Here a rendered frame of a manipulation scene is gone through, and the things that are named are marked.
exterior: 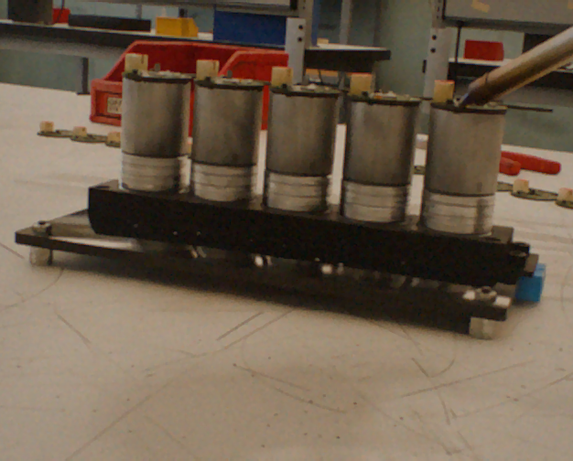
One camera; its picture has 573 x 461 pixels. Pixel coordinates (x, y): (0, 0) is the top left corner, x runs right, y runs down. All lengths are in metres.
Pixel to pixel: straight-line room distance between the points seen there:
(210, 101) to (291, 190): 0.04
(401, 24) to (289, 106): 4.66
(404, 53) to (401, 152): 4.66
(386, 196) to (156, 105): 0.09
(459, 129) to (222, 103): 0.08
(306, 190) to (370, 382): 0.10
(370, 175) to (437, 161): 0.02
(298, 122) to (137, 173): 0.06
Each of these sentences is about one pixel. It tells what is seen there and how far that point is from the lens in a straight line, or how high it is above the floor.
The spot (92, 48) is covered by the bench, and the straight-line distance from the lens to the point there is 3.32.
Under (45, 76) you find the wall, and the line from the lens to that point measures 6.15.
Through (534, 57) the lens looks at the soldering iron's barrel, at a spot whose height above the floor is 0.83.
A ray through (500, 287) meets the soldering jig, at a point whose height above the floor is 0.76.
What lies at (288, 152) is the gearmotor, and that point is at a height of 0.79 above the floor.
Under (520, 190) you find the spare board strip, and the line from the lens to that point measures 0.53.
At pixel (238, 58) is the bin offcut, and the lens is 0.69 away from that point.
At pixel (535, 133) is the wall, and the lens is 4.80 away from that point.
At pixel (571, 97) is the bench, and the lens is 2.67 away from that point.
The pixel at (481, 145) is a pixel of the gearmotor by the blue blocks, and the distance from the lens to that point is 0.31.
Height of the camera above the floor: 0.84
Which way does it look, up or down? 13 degrees down
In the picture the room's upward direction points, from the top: 4 degrees clockwise
